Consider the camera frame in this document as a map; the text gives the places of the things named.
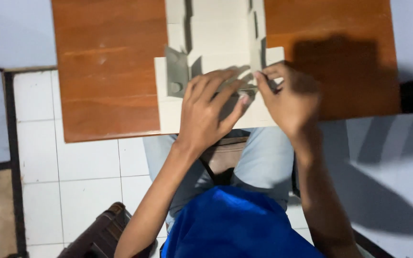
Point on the blue shirt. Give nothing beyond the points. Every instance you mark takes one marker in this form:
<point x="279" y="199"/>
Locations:
<point x="238" y="225"/>

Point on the dark brown wooden chair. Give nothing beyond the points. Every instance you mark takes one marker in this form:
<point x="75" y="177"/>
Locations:
<point x="102" y="233"/>

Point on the person's right hand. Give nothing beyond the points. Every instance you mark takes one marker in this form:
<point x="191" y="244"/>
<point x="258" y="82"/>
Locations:
<point x="296" y="100"/>

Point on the white cardboard box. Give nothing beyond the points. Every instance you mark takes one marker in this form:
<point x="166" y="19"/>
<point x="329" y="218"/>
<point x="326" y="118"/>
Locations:
<point x="215" y="36"/>

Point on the light blue jeans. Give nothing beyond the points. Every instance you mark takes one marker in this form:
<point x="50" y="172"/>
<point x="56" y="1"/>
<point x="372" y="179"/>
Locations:
<point x="264" y="161"/>

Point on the dark door frame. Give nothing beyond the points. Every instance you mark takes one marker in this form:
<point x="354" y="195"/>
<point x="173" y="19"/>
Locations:
<point x="14" y="161"/>

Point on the person's left hand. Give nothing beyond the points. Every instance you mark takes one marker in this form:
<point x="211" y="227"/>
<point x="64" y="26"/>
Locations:
<point x="201" y="118"/>

